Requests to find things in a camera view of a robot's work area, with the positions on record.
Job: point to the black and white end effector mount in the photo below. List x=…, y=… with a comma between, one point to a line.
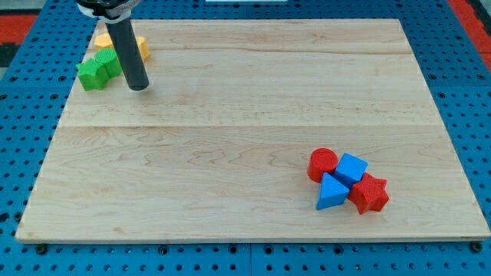
x=110, y=11

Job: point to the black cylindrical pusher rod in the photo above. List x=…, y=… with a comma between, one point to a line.
x=128, y=53

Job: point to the green cylinder block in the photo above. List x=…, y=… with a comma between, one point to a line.
x=108, y=57

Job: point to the green star block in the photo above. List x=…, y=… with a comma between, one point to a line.
x=92, y=74

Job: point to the yellow heart block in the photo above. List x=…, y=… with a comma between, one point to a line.
x=143, y=47

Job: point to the yellow hexagon block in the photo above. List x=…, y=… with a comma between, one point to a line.
x=103, y=41

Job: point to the wooden board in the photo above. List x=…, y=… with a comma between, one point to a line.
x=216, y=149

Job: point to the red cylinder block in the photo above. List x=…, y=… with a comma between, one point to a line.
x=322, y=160

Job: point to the blue triangle block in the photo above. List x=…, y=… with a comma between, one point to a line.
x=331, y=192

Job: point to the blue cube block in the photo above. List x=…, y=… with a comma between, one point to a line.
x=350, y=170

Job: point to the red star block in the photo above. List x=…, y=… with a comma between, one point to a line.
x=369, y=194

